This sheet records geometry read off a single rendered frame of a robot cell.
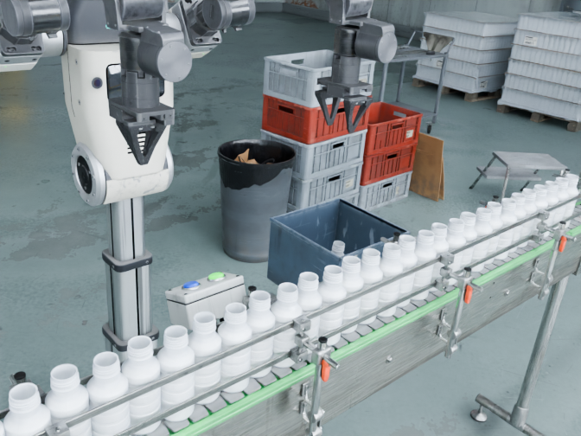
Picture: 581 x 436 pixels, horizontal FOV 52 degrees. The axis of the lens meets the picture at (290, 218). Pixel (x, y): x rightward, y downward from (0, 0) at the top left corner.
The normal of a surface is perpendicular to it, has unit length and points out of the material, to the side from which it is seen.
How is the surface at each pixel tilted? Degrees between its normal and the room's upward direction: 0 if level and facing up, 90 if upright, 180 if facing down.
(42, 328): 0
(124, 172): 90
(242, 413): 90
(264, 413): 90
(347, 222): 90
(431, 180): 99
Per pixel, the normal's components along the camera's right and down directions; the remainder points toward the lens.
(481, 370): 0.07, -0.90
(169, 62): 0.68, 0.34
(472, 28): -0.77, 0.22
